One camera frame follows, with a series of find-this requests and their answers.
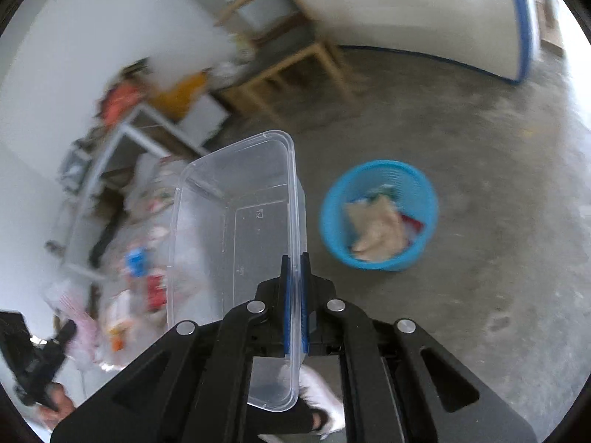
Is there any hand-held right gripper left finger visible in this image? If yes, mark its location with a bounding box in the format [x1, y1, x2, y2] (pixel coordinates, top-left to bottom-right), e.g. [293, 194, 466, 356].
[51, 255, 293, 443]

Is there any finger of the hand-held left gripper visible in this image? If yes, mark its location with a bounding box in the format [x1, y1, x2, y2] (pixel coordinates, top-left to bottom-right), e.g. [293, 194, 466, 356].
[54, 320, 78, 349]

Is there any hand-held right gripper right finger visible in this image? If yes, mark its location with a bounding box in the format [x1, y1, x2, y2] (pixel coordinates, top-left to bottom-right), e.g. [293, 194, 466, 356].
[299, 253, 539, 443]

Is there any blue plastic basket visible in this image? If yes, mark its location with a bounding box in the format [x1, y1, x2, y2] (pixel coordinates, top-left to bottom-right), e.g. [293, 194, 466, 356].
[320, 160, 439, 272]

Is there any clear plastic container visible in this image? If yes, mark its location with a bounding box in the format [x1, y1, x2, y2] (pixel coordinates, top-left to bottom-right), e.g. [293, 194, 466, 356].
[166, 130, 308, 412]

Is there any person's left hand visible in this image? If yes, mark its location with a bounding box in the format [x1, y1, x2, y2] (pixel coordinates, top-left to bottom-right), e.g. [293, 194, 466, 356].
[38, 381, 78, 427]

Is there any pink plastic bag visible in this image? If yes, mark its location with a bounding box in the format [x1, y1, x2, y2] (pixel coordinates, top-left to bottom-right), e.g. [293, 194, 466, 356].
[46, 281, 109, 372]

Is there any white and orange box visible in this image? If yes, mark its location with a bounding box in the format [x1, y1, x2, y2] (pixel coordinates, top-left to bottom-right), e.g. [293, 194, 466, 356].
[102, 288, 134, 351]

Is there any white shoe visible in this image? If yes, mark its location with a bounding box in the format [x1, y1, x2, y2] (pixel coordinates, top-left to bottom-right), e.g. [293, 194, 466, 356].
[257, 366, 348, 442]

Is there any red snack packet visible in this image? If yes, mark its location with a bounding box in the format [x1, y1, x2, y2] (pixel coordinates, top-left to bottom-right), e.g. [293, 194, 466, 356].
[144, 274, 168, 312]

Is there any blue plastic item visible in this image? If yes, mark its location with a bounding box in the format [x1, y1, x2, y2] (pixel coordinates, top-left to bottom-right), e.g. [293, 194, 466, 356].
[126, 248, 149, 278]

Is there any crumpled beige paper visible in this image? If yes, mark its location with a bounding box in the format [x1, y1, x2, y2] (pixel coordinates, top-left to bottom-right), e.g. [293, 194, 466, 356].
[344, 194, 413, 261]

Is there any printed tablecloth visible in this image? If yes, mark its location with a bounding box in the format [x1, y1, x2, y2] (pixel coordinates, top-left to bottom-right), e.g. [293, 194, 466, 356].
[44, 154, 195, 372]

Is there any white metal desk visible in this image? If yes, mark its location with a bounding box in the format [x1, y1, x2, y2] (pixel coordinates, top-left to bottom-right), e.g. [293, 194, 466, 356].
[59, 102, 214, 282]

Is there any orange bag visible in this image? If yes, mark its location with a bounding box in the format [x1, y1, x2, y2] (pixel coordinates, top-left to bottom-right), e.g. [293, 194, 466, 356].
[99, 71, 148, 125]

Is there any yellow bag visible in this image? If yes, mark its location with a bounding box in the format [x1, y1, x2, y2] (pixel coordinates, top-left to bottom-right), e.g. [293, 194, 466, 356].
[154, 71, 208, 109]

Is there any wooden chair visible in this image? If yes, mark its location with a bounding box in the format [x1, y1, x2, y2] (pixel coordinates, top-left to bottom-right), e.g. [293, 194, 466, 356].
[212, 0, 356, 123]

